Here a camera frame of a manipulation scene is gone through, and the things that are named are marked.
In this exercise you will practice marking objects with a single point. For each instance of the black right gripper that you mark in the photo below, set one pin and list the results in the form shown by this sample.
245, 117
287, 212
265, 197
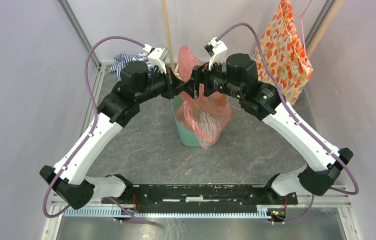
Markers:
203, 75

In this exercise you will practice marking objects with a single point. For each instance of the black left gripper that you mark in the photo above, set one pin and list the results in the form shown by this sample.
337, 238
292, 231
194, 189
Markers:
172, 83

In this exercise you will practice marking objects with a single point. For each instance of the red plastic trash bag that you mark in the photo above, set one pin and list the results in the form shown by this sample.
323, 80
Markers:
204, 116

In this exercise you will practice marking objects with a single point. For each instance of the green plastic trash bin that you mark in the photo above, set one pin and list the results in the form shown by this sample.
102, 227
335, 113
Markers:
184, 132

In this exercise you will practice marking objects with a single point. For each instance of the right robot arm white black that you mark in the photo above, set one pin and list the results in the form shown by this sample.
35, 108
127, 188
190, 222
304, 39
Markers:
326, 167

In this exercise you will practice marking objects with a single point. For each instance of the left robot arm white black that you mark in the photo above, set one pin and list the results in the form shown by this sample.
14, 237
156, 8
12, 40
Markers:
68, 177

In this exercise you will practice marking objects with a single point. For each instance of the blue white striped cloth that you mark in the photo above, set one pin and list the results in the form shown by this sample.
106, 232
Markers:
121, 60

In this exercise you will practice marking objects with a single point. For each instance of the floral orange cloth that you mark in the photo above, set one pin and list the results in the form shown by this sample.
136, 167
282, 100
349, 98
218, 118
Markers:
285, 54

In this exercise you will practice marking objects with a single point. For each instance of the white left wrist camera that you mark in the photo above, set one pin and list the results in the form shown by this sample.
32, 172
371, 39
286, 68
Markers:
157, 57

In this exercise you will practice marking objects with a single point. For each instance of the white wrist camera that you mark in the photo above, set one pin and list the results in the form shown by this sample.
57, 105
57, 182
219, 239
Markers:
157, 57
217, 50

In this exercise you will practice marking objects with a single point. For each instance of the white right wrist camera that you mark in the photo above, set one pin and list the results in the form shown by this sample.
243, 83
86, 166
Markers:
217, 50

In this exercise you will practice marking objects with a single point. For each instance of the left aluminium corner post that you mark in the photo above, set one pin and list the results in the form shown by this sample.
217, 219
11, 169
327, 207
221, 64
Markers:
68, 11

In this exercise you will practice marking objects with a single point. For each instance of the aluminium corner post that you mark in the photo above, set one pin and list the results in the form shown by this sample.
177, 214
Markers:
321, 24
68, 11

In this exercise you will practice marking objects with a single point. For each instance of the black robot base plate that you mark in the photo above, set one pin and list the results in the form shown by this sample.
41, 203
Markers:
202, 198

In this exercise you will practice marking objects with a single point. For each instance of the slotted cable duct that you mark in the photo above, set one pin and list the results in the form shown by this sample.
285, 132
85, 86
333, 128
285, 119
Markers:
115, 212

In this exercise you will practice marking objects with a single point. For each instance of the pink wire hanger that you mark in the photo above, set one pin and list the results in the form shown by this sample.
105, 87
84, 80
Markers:
301, 17

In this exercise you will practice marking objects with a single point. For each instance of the right aluminium corner post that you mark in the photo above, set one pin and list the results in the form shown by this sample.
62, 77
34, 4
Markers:
321, 24

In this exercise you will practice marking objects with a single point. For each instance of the wooden rack frame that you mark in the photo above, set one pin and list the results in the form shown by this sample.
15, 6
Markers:
173, 65

